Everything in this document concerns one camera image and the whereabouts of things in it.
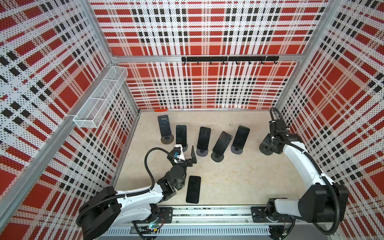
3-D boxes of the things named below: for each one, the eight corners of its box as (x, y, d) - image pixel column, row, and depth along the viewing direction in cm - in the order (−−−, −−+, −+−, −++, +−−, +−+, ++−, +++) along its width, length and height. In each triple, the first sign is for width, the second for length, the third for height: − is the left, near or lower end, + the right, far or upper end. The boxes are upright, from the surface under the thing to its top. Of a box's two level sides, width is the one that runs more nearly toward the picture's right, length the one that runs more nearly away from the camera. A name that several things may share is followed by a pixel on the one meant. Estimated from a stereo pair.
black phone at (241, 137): (231, 149, 101) (235, 134, 87) (234, 140, 105) (239, 125, 92) (241, 152, 99) (247, 138, 85) (244, 143, 103) (250, 128, 90)
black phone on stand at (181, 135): (177, 148, 101) (174, 135, 90) (179, 138, 106) (176, 125, 95) (187, 148, 101) (185, 135, 90) (187, 138, 106) (186, 125, 95)
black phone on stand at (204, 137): (197, 152, 98) (196, 139, 87) (201, 139, 105) (200, 126, 94) (207, 154, 97) (208, 142, 86) (210, 141, 104) (211, 128, 93)
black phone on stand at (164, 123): (164, 142, 105) (159, 126, 91) (162, 131, 111) (157, 115, 98) (173, 140, 106) (169, 124, 93) (171, 129, 112) (166, 113, 99)
